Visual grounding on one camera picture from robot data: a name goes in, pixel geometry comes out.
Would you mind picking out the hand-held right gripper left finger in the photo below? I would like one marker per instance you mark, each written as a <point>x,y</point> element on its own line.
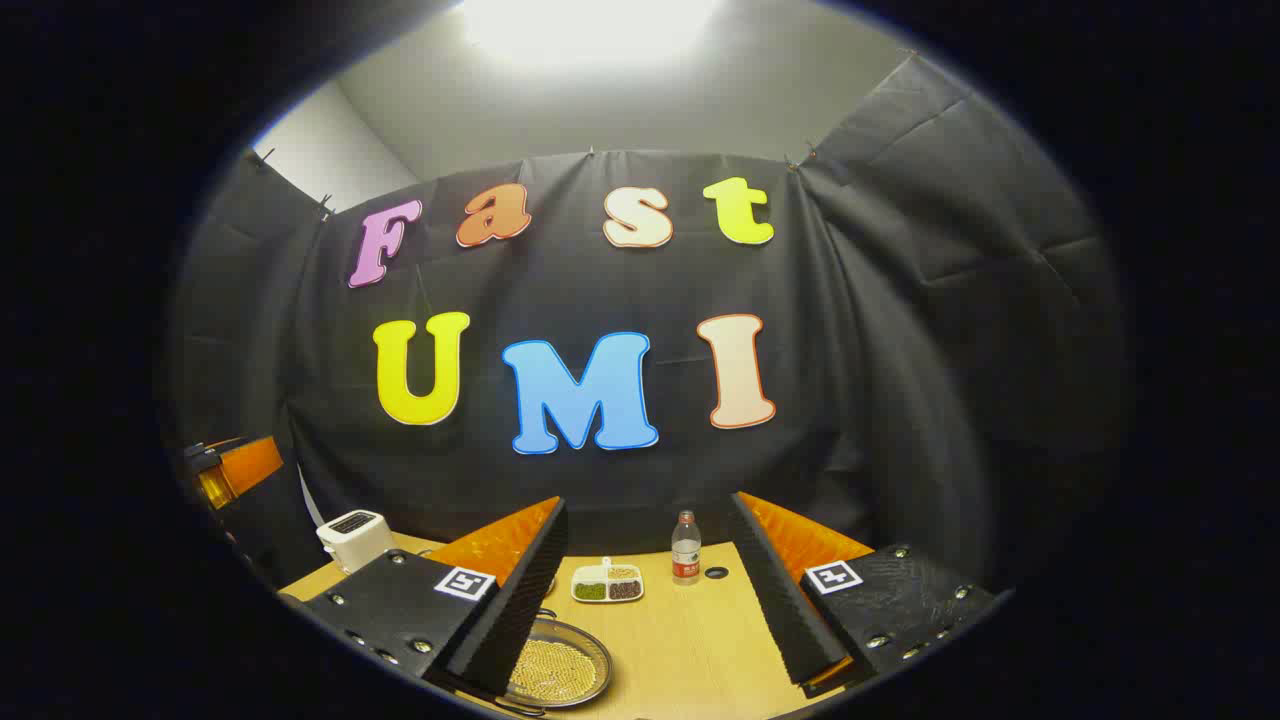
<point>520,610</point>

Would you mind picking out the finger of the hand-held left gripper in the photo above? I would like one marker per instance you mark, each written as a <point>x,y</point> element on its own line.
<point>250,465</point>

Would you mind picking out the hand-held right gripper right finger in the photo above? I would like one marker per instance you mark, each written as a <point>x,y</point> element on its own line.
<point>790,620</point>

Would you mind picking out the pile of yellow soybeans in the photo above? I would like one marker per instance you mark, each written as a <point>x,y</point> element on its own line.
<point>555,670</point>

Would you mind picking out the pile of green mung beans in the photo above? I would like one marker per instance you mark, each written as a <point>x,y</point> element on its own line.
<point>590,591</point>

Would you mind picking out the white divided dish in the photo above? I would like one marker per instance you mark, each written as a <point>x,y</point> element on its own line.
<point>606,572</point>

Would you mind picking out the pile of dark beans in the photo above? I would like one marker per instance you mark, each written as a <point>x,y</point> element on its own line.
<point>625,590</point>

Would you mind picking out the clear red label water bottle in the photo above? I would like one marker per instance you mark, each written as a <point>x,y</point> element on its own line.
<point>686,560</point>

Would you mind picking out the white toaster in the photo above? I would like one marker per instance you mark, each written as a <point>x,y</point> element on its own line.
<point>355,545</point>

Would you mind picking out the black backdrop cloth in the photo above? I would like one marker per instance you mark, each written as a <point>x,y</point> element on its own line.
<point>600,280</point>

